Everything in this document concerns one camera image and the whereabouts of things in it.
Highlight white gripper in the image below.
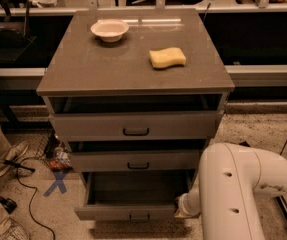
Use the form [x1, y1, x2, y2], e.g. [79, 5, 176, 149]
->
[175, 193, 201, 218]

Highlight grey drawer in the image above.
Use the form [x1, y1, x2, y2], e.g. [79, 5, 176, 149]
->
[70, 149, 200, 172]
[75, 170, 193, 222]
[49, 111, 223, 141]

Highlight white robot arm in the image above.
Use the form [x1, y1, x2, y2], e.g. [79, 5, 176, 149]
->
[175, 143, 287, 240]

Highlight grey drawer cabinet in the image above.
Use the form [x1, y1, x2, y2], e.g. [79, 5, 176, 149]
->
[36, 8, 235, 198]

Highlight blue tape cross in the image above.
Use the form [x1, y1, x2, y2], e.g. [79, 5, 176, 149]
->
[44, 169, 70, 197]

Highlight yellow sponge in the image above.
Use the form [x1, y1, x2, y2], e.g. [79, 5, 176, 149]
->
[149, 47, 186, 69]

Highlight mesh sneaker bottom left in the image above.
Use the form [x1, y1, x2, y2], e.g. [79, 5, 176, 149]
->
[0, 219, 29, 240]

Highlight black device on floor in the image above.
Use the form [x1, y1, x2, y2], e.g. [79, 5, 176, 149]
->
[0, 196, 17, 214]

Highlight white bowl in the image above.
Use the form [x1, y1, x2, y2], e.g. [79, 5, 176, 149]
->
[90, 19, 129, 43]

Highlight white sneaker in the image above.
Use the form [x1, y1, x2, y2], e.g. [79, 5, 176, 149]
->
[0, 141, 29, 177]

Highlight black chair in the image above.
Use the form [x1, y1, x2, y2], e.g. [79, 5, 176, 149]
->
[0, 0, 34, 63]

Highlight wire basket with items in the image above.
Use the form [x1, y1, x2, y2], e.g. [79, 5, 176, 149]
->
[36, 131, 72, 171]

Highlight black floor cable left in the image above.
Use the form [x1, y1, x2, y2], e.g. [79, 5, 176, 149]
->
[2, 157, 57, 240]

